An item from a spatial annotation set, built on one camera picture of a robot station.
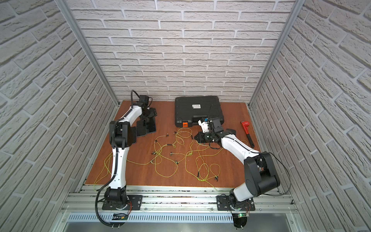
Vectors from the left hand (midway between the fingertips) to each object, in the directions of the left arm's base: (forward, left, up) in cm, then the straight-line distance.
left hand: (154, 112), depth 111 cm
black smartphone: (-12, +9, -4) cm, 16 cm away
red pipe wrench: (-11, -70, 0) cm, 71 cm away
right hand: (-28, -32, +9) cm, 44 cm away
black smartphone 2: (-10, +2, -3) cm, 11 cm away
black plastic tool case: (0, -28, +4) cm, 28 cm away
